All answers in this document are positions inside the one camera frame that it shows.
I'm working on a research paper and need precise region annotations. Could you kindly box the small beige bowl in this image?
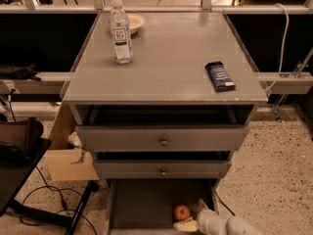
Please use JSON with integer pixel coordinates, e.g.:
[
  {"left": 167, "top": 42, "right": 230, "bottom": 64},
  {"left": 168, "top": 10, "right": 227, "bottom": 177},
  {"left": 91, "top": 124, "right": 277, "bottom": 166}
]
[{"left": 128, "top": 14, "right": 145, "bottom": 34}]

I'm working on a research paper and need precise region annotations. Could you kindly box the dark blue snack bar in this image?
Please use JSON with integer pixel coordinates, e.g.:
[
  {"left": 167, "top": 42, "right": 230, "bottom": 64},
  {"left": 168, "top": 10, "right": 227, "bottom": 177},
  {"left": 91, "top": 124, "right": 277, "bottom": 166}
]
[{"left": 204, "top": 62, "right": 236, "bottom": 92}]

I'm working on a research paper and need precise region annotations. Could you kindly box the black cart with stand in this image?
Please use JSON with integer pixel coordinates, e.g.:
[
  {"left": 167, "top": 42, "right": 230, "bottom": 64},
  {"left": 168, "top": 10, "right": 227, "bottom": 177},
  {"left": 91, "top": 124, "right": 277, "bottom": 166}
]
[{"left": 0, "top": 138, "right": 99, "bottom": 235}]

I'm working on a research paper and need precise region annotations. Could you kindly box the red apple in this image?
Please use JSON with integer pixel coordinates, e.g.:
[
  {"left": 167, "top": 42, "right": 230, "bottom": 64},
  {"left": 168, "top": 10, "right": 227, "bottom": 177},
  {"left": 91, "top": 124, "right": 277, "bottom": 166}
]
[{"left": 173, "top": 204, "right": 191, "bottom": 221}]

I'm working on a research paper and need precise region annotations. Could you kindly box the grey middle drawer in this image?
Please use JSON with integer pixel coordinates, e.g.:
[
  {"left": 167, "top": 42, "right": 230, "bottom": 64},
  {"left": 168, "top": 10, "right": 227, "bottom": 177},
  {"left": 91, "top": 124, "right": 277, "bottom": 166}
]
[{"left": 93, "top": 152, "right": 231, "bottom": 179}]

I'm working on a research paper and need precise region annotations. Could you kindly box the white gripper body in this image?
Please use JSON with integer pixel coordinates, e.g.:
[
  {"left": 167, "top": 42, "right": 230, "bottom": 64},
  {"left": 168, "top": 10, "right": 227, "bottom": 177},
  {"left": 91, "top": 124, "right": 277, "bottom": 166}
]
[{"left": 197, "top": 210, "right": 227, "bottom": 235}]

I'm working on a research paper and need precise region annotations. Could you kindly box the black floor cable left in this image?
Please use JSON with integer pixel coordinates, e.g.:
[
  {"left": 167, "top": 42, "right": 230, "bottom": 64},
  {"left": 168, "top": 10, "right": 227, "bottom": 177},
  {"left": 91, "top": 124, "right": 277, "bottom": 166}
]
[{"left": 18, "top": 165, "right": 98, "bottom": 235}]

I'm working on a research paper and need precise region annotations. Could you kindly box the white hanging cable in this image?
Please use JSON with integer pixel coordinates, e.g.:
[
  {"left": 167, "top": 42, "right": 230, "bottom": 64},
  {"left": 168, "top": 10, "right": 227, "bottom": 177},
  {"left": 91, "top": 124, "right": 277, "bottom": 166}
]
[{"left": 263, "top": 2, "right": 291, "bottom": 93}]

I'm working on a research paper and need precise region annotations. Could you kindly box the grey top drawer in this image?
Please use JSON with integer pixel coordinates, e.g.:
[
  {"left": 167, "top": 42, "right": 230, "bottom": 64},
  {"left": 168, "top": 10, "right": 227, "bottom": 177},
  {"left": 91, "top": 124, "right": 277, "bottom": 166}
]
[{"left": 75, "top": 105, "right": 251, "bottom": 153}]

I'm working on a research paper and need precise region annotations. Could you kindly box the grey drawer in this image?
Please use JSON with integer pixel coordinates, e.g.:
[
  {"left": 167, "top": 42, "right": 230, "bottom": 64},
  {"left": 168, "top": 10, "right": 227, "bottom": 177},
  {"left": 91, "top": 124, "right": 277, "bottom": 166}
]
[
  {"left": 75, "top": 105, "right": 251, "bottom": 153},
  {"left": 93, "top": 152, "right": 231, "bottom": 179},
  {"left": 104, "top": 179, "right": 217, "bottom": 235}
]

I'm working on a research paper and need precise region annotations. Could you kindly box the grey bottom drawer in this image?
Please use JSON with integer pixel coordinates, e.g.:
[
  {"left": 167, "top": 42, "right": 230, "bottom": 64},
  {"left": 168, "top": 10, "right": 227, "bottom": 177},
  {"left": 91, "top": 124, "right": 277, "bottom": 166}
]
[{"left": 104, "top": 179, "right": 217, "bottom": 235}]

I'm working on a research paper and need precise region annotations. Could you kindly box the black cloth on shelf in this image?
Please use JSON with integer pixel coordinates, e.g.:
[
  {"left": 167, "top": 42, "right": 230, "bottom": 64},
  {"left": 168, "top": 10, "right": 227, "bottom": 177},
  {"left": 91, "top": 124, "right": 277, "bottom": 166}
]
[{"left": 0, "top": 65, "right": 41, "bottom": 81}]

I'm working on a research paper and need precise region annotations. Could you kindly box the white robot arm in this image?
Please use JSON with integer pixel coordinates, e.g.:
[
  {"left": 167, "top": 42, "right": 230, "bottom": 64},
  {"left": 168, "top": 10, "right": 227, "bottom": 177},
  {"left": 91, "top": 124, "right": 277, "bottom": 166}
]
[{"left": 174, "top": 199, "right": 264, "bottom": 235}]

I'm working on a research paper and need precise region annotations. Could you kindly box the grey drawer cabinet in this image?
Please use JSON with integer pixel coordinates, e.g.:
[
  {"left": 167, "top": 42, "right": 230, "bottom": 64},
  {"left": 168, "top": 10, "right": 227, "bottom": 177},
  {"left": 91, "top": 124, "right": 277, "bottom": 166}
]
[{"left": 61, "top": 11, "right": 269, "bottom": 181}]

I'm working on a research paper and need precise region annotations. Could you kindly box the brown bag on cart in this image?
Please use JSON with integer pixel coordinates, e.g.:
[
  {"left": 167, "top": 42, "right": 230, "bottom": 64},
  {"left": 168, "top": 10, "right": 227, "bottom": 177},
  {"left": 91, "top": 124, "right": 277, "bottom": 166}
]
[{"left": 0, "top": 117, "right": 43, "bottom": 154}]

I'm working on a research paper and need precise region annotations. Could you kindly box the clear plastic water bottle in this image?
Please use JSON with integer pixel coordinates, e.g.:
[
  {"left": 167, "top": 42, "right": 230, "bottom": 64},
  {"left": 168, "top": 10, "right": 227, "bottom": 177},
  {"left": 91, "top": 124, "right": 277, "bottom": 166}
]
[{"left": 109, "top": 0, "right": 133, "bottom": 64}]

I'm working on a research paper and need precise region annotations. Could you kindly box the black floor cable right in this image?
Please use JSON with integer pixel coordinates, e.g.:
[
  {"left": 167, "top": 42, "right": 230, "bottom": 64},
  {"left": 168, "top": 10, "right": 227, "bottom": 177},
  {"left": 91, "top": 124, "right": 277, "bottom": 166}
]
[{"left": 213, "top": 190, "right": 237, "bottom": 217}]

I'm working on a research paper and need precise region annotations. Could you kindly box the brown cardboard box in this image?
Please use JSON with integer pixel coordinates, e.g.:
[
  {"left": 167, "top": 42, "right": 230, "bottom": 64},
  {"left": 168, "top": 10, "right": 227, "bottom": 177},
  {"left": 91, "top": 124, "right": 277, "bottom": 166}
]
[{"left": 45, "top": 105, "right": 99, "bottom": 181}]

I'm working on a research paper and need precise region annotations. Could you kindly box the black floor cable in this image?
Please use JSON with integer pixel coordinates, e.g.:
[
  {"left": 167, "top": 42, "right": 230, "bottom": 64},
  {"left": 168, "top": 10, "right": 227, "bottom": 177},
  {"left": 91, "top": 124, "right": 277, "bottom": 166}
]
[
  {"left": 213, "top": 190, "right": 237, "bottom": 217},
  {"left": 18, "top": 165, "right": 98, "bottom": 235}
]

